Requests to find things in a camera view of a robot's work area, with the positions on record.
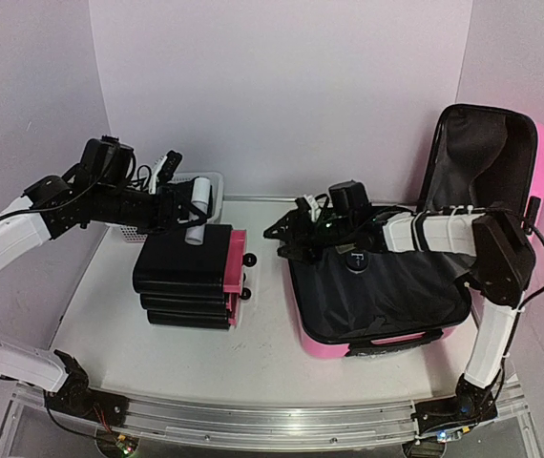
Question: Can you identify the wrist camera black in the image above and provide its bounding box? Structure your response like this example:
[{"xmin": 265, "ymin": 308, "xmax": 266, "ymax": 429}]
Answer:
[
  {"xmin": 77, "ymin": 135, "xmax": 136, "ymax": 186},
  {"xmin": 300, "ymin": 178, "xmax": 373, "ymax": 223}
]

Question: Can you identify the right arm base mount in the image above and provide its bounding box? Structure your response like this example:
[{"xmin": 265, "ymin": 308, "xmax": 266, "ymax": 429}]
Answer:
[{"xmin": 411, "ymin": 376, "xmax": 497, "ymax": 439}]

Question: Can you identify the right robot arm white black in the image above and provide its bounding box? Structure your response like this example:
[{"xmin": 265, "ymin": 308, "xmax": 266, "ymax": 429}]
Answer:
[{"xmin": 263, "ymin": 203, "xmax": 536, "ymax": 423}]

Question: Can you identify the pink hard-shell suitcase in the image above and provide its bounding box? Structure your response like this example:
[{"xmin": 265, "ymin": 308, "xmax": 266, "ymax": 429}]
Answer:
[{"xmin": 264, "ymin": 104, "xmax": 544, "ymax": 358}]

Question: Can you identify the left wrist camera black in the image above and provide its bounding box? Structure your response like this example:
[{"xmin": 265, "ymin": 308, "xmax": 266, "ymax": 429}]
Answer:
[{"xmin": 77, "ymin": 135, "xmax": 136, "ymax": 186}]

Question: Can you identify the white cosmetic tube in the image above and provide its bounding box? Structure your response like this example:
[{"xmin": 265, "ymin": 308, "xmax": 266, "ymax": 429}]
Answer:
[{"xmin": 185, "ymin": 177, "xmax": 208, "ymax": 246}]

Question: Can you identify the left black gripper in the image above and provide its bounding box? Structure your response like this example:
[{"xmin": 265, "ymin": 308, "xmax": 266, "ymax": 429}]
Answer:
[{"xmin": 91, "ymin": 183, "xmax": 206, "ymax": 237}]

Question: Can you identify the curved aluminium rail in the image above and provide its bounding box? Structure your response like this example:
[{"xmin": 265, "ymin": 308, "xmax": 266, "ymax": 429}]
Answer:
[{"xmin": 14, "ymin": 377, "xmax": 530, "ymax": 451}]

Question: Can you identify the navy round powder compact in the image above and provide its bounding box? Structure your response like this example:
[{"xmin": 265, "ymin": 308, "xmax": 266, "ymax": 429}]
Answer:
[{"xmin": 345, "ymin": 251, "xmax": 369, "ymax": 274}]

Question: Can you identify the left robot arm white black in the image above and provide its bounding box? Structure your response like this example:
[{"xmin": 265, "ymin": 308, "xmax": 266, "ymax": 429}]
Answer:
[{"xmin": 0, "ymin": 195, "xmax": 102, "ymax": 417}]

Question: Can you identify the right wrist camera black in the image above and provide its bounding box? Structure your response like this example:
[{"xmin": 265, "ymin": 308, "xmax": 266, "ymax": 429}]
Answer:
[{"xmin": 300, "ymin": 178, "xmax": 373, "ymax": 223}]

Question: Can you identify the pink and black case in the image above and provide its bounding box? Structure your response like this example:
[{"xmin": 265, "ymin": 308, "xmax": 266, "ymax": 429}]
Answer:
[{"xmin": 133, "ymin": 224, "xmax": 257, "ymax": 330}]

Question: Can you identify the clear glass perfume bottle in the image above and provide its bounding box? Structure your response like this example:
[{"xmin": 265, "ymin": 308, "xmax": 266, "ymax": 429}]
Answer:
[{"xmin": 335, "ymin": 243, "xmax": 355, "ymax": 255}]

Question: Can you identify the white plastic mesh basket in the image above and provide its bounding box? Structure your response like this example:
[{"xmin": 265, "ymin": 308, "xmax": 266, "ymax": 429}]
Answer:
[{"xmin": 108, "ymin": 172, "xmax": 224, "ymax": 243}]

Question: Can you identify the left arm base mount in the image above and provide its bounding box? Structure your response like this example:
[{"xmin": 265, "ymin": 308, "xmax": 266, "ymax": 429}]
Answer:
[{"xmin": 44, "ymin": 350, "xmax": 129, "ymax": 427}]

